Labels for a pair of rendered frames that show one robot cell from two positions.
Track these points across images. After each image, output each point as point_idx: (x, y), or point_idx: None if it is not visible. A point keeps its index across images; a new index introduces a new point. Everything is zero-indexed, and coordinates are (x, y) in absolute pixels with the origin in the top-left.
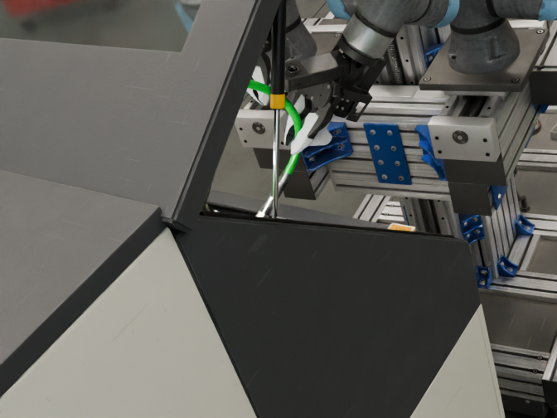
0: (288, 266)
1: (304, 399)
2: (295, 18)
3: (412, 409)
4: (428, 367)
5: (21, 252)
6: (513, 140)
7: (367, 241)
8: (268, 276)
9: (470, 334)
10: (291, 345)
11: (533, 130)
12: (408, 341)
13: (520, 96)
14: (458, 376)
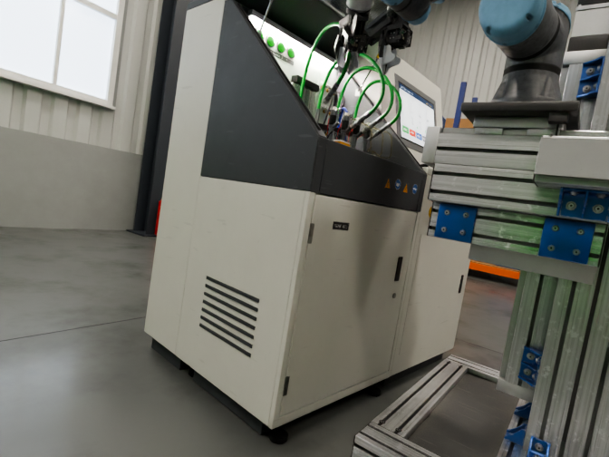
0: (241, 41)
1: (223, 100)
2: None
3: (248, 179)
4: (265, 172)
5: None
6: (466, 177)
7: (268, 64)
8: (236, 38)
9: (294, 198)
10: (229, 72)
11: (575, 259)
12: (262, 140)
13: (508, 154)
14: (275, 209)
